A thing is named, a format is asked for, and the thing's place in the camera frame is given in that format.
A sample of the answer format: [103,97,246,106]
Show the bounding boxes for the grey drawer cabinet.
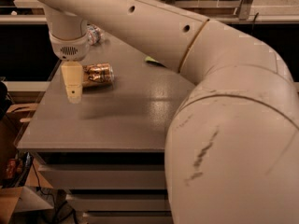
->
[18,35,193,224]

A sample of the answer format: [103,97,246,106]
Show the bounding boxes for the metal shelf frame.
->
[0,0,299,25]

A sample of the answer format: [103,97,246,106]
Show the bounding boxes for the clear plastic water bottle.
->
[87,24,102,46]

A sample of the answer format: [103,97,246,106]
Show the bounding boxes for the green snack bag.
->
[145,56,163,66]

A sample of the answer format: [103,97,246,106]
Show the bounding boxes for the orange soda can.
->
[82,63,114,88]

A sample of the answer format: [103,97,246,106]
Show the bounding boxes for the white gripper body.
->
[50,33,90,61]

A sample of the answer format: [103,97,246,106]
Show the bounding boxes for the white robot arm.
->
[38,0,299,224]

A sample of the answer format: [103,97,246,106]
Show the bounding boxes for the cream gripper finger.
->
[61,62,83,104]

